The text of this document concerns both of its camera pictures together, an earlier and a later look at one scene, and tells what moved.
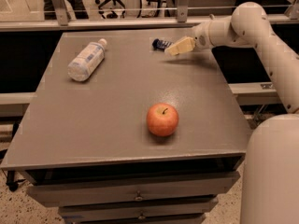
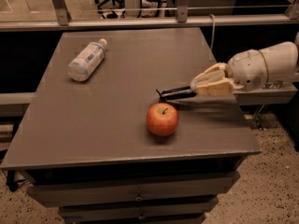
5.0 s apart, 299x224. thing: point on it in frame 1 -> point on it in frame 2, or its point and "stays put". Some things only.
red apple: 162,119 stays put
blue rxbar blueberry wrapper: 161,45 -> 176,93
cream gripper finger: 180,49 -> 221,87
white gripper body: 201,37 -> 248,68
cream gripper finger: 187,41 -> 216,73
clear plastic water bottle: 87,61 stays put
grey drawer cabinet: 86,148 stays put
